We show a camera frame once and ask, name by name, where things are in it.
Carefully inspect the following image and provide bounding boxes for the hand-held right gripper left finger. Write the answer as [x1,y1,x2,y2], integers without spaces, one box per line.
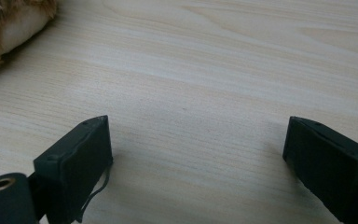
[33,115,115,224]

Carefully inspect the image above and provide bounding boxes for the brown teddy bear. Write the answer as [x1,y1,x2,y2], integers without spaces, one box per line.
[0,0,59,75]

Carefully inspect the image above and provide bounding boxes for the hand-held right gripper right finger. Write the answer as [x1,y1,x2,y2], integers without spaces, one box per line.
[282,116,358,224]

